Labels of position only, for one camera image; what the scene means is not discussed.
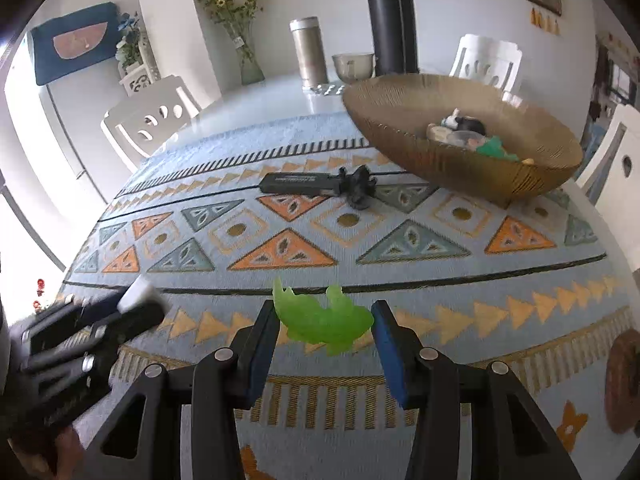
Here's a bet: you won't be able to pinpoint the small glass cup with handle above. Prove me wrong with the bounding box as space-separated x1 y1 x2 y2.
332 52 376 83

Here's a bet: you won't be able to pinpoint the person's left hand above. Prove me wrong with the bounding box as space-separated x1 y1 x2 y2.
5 422 88 480

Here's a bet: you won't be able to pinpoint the dark green toy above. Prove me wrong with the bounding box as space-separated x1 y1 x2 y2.
475 136 521 162

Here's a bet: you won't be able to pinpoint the silver thermos cup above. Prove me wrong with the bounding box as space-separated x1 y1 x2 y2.
289 16 330 87

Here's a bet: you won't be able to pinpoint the glass vase with yellow flowers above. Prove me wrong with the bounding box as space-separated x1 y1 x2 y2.
192 0 268 86

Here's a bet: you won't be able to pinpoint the brown ribbed glass bowl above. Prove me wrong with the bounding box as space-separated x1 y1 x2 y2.
341 73 584 200

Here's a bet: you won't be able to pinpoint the patterned blue table mat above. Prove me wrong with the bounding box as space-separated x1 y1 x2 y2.
60 110 640 480

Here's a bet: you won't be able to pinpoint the clear plastic cup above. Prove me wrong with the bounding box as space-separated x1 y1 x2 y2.
446 129 485 150

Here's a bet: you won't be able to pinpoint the green dinosaur toy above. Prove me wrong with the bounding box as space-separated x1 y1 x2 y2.
271 276 376 358

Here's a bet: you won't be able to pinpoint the large black thermos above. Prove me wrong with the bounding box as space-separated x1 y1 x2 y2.
361 0 420 77

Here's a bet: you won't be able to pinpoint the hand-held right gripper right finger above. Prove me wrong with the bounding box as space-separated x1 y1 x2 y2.
371 300 583 480

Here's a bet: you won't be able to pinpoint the white chair with cutouts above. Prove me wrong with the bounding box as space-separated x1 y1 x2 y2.
100 75 202 173
448 34 523 101
575 104 640 241

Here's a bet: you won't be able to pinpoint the black folding tripod stick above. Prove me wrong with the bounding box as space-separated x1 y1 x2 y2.
258 165 378 211

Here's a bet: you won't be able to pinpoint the white carved stand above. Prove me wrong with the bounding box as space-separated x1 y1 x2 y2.
119 62 161 97

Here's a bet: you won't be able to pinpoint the round brown coaster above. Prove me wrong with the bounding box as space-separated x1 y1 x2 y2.
604 329 640 436

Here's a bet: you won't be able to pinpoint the crystal glass ornament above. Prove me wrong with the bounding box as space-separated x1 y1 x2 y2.
302 82 346 97

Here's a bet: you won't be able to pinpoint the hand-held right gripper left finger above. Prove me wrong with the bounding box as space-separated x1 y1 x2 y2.
80 312 282 480

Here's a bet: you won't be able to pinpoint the blue wall hanging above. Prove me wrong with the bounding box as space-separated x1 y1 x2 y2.
28 1 121 87

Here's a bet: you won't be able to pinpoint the black and white cow figurine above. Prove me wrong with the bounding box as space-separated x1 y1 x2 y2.
440 108 488 137

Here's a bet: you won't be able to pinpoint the red flowers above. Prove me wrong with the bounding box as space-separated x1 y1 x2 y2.
31 277 53 313

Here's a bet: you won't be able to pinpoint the blue artificial flowers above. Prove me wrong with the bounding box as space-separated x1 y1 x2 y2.
115 10 151 68

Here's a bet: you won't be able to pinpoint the yellow hanging ornaments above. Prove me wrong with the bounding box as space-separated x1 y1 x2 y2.
530 7 561 36

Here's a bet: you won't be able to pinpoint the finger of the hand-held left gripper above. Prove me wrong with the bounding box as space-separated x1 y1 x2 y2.
82 300 167 376
30 295 126 341

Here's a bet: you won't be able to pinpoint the white block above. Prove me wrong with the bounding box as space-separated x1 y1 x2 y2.
116 275 161 313

